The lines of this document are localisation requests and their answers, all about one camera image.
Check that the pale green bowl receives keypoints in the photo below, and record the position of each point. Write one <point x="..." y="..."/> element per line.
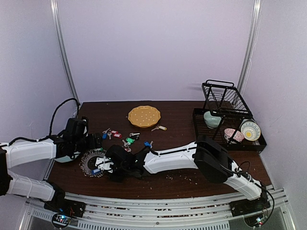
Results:
<point x="211" y="121"/>

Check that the key with blue tag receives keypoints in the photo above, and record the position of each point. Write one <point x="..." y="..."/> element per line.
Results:
<point x="104" y="134"/>

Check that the black wire dish rack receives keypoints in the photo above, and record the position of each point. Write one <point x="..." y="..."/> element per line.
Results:
<point x="223" y="100"/>

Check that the key with black tag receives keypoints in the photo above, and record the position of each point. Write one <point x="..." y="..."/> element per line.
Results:
<point x="135" y="136"/>

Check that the key with red tag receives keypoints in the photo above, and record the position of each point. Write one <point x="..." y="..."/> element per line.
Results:
<point x="114" y="134"/>

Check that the pink patterned bowl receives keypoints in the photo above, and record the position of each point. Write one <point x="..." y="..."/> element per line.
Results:
<point x="232" y="133"/>

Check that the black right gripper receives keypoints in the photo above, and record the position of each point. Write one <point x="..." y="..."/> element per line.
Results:
<point x="115" y="174"/>

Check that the yellow dotted plate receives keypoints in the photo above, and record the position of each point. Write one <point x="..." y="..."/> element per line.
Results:
<point x="144" y="116"/>

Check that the light blue plate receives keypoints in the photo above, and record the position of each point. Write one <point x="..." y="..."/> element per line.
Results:
<point x="63" y="156"/>

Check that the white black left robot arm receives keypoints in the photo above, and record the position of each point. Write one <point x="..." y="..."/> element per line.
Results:
<point x="64" y="147"/>

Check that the right aluminium corner post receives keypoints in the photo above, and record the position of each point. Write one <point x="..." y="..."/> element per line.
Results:
<point x="251" y="44"/>

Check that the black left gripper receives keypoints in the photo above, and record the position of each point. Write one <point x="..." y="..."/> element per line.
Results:
<point x="98" y="140"/>

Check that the key with yellow tag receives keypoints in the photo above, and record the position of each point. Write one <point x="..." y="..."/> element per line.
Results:
<point x="159" y="128"/>

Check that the aluminium corner post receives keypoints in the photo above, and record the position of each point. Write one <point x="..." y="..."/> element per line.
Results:
<point x="251" y="44"/>
<point x="62" y="48"/>

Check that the left aluminium corner post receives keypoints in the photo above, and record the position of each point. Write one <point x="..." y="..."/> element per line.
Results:
<point x="62" y="48"/>

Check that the key with light-blue tag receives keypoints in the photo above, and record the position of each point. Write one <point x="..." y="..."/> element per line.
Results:
<point x="148" y="144"/>

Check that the aluminium front rail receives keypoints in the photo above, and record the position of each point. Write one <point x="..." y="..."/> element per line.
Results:
<point x="197" y="213"/>

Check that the key with green tag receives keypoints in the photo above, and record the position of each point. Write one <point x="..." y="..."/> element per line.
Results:
<point x="127" y="142"/>

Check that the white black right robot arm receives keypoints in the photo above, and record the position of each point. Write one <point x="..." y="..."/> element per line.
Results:
<point x="204" y="154"/>

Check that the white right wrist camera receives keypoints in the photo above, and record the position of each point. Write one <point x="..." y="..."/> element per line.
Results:
<point x="104" y="164"/>

